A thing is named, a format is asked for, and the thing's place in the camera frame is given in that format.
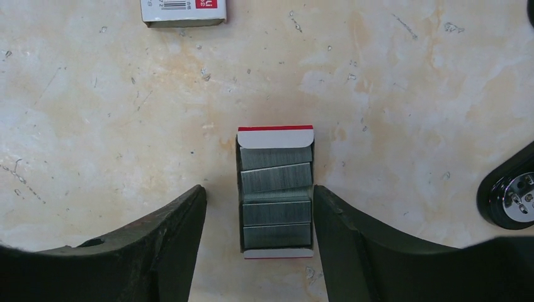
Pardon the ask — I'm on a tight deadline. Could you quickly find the tray of staple strips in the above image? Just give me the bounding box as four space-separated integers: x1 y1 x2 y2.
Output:
236 125 315 259

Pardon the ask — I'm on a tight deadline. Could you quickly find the red white staple box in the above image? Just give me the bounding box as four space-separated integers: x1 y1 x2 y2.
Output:
140 0 227 28

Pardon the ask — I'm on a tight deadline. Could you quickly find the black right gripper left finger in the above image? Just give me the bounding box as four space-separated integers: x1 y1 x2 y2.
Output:
1 185 207 301

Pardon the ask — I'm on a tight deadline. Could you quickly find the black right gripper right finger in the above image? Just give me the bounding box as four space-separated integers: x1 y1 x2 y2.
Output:
314 186 533 301

